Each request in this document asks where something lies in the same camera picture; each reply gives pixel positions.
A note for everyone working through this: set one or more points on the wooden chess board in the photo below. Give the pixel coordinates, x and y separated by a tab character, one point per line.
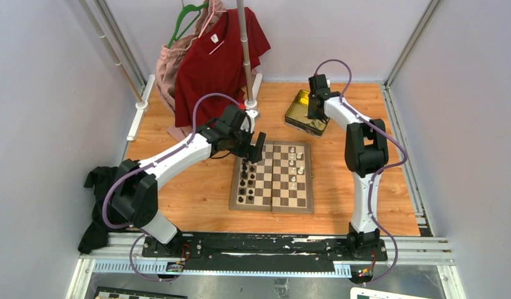
273	191

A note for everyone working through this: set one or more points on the black cloth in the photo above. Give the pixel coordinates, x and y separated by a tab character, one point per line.
96	235

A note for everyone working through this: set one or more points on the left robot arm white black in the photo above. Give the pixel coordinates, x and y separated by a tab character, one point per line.
134	194

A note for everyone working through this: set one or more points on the yellow metal tin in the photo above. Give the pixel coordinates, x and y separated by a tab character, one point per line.
296	116

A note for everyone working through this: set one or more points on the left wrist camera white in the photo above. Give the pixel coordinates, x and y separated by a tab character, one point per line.
251	117

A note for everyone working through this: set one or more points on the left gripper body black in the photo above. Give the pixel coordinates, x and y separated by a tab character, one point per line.
237	144

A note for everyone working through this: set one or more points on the pink garment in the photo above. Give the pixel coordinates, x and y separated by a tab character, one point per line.
171	56

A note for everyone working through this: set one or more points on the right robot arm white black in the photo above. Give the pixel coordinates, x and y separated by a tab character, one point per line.
365	153

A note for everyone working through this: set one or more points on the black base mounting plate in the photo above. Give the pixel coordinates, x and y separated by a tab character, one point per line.
260	252

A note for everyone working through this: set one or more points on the red t-shirt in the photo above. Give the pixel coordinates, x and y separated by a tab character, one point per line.
211	70

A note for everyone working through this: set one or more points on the green clothes hanger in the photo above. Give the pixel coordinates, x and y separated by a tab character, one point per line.
179	31

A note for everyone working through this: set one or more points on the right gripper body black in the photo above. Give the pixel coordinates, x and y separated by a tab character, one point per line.
314	114

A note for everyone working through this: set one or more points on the white rack base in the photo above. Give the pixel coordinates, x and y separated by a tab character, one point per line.
252	90

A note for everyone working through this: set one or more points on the black chess pieces row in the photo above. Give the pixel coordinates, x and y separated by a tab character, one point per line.
246	183

